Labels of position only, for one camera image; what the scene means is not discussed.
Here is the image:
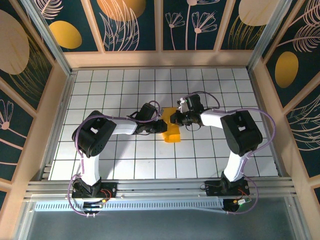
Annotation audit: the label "dark panel with pink flowers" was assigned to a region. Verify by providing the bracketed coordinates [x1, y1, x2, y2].
[161, 0, 218, 52]

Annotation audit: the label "black controller board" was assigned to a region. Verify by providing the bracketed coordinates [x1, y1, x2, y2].
[223, 198, 253, 215]
[83, 199, 104, 217]

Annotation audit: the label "dark panel beige circle grass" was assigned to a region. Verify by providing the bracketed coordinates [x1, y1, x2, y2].
[219, 0, 273, 51]

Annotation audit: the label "dark panel orange circle leaves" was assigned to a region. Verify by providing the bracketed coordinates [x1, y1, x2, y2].
[88, 0, 158, 53]

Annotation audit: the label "dark panel oval and feathers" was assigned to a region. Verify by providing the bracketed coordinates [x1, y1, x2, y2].
[263, 0, 320, 109]

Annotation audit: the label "dark panel pink feather lines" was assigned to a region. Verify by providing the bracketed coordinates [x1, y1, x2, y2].
[284, 93, 320, 179]

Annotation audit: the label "dark panel small yellow oval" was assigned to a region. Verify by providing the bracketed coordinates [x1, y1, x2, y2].
[37, 0, 102, 53]

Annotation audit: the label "dark panel single pink flower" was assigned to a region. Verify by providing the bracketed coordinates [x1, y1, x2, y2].
[0, 87, 36, 182]

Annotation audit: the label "dark panel large beige circle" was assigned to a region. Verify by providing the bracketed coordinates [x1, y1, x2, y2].
[0, 8, 55, 111]

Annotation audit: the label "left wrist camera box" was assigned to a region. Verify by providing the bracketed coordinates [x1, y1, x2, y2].
[136, 103, 159, 123]

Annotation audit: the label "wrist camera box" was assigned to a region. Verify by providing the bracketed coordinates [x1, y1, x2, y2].
[136, 103, 159, 123]
[176, 93, 205, 113]

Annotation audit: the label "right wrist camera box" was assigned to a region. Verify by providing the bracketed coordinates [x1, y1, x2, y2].
[176, 93, 205, 113]

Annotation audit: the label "long aluminium mounting rail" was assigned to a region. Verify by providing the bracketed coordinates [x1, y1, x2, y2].
[23, 176, 300, 201]

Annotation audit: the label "aluminium side rail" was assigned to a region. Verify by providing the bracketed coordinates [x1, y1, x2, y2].
[246, 67, 288, 178]
[39, 69, 77, 181]

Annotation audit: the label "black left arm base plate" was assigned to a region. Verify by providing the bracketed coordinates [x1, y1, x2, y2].
[71, 181, 118, 200]

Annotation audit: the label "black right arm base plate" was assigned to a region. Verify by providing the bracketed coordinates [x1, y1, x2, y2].
[204, 180, 251, 198]

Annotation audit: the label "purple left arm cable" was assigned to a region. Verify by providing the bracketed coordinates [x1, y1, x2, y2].
[67, 100, 162, 216]

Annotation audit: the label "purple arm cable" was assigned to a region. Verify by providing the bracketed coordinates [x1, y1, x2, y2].
[183, 90, 277, 216]
[67, 100, 162, 216]

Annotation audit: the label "white slotted cable duct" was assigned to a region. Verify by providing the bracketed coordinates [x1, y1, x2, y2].
[33, 199, 226, 214]

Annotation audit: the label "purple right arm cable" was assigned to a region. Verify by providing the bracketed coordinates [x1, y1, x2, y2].
[183, 90, 277, 216]

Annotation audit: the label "short aluminium frame post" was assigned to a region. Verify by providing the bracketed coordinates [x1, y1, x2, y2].
[287, 197, 310, 240]
[13, 199, 35, 240]

